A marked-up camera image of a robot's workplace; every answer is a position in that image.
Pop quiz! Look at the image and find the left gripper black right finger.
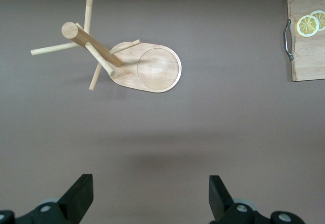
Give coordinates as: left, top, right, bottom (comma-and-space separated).
209, 175, 305, 224

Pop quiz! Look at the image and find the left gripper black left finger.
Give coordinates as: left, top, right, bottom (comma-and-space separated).
0, 173, 94, 224

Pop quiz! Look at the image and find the wooden cup rack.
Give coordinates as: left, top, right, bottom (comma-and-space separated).
30, 0, 182, 93

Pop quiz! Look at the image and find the brown table cover sheet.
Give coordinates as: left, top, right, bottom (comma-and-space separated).
0, 0, 325, 224

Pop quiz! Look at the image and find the lemon slice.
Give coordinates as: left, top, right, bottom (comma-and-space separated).
310, 10, 325, 31
296, 14, 320, 38

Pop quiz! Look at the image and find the wooden cutting board metal handle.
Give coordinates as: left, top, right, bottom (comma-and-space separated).
283, 0, 325, 82

